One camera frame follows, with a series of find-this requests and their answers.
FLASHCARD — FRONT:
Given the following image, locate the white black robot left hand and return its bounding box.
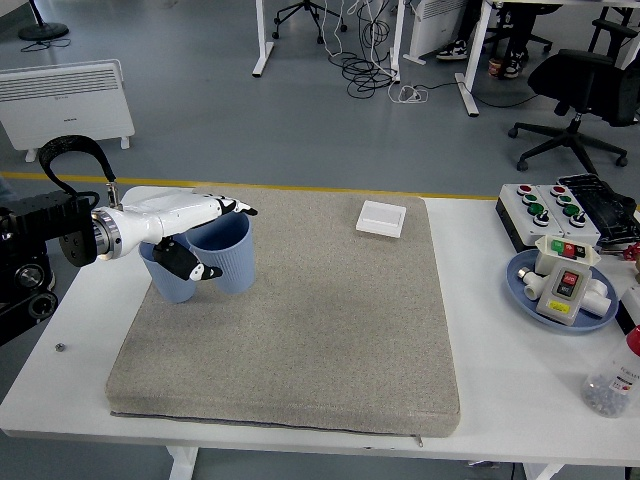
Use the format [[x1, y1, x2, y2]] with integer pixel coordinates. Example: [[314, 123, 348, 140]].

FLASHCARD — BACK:
[[117, 185, 260, 283]]

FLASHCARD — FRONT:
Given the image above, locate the blue ribbed plastic cup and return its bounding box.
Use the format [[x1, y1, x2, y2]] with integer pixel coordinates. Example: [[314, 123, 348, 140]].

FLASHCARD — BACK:
[[138, 240, 200, 305], [185, 211, 254, 296]]

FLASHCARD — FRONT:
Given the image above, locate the white push-button control box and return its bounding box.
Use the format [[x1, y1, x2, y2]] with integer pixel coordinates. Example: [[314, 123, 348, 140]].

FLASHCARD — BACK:
[[534, 183, 602, 246], [495, 183, 569, 253]]

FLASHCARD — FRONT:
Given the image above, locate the large white panel heater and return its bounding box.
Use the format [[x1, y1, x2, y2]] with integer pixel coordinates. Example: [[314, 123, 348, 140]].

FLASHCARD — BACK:
[[0, 59, 137, 164]]

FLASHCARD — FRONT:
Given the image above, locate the grey-brown cushion mat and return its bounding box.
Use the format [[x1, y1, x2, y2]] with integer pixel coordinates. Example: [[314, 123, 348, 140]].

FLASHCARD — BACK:
[[104, 186, 462, 439]]

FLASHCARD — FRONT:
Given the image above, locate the white desk leg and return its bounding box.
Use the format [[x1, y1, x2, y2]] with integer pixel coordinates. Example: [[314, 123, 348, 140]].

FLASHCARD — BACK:
[[454, 0, 494, 119], [252, 0, 276, 78], [389, 0, 407, 84]]

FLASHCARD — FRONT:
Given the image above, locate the black round stand base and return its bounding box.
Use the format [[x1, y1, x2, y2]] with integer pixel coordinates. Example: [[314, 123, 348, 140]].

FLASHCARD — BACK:
[[18, 0, 71, 42]]

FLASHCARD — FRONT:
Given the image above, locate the black star chair base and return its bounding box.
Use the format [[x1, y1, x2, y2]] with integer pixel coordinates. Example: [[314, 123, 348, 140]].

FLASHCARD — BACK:
[[272, 0, 349, 46]]

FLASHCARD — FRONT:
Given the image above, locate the blue plate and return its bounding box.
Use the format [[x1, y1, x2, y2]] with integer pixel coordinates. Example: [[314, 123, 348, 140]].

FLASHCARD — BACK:
[[506, 248, 621, 333]]

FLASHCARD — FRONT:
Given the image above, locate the white table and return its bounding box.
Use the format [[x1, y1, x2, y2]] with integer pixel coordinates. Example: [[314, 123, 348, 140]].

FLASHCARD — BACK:
[[0, 186, 640, 480]]

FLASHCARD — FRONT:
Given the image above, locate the white pipe fitting metal thread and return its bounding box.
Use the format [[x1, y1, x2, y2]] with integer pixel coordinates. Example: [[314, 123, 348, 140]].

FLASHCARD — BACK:
[[516, 267, 549, 302]]

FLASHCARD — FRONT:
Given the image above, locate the person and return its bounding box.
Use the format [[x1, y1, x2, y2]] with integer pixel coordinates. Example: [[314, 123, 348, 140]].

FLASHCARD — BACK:
[[436, 0, 540, 81]]

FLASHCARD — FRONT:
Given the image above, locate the black office chair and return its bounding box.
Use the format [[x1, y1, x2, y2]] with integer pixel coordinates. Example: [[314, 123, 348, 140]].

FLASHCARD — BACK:
[[508, 48, 640, 175], [587, 0, 640, 54]]

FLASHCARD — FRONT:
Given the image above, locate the white pipe tee fitting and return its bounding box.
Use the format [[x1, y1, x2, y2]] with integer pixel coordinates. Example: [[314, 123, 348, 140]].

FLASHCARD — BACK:
[[579, 277, 613, 318]]

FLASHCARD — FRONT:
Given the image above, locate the black tool case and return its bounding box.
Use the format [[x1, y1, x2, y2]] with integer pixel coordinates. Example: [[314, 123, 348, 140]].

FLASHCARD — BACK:
[[557, 173, 640, 250]]

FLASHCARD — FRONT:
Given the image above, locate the clear bottle red cap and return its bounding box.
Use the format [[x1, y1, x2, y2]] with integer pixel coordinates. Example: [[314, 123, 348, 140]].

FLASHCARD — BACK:
[[581, 324, 640, 419]]

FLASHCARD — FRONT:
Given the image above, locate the white wall switch panel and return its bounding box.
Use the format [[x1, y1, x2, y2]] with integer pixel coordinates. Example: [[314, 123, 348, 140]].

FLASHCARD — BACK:
[[355, 200, 408, 240]]

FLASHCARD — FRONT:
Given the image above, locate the black floor cable bundle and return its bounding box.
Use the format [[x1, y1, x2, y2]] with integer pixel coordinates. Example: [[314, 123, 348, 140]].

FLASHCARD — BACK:
[[327, 0, 401, 99]]

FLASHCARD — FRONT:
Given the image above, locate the white floor cable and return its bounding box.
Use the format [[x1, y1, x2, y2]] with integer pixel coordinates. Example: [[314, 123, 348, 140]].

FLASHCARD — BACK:
[[387, 84, 431, 106]]

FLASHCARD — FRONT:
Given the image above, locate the beige three-button switch box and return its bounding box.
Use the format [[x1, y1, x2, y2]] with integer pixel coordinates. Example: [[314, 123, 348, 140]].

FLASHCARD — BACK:
[[533, 234, 602, 276]]

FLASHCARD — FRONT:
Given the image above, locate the grey on-off power switch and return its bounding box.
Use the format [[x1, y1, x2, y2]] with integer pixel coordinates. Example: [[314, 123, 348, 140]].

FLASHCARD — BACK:
[[536, 259, 594, 322]]

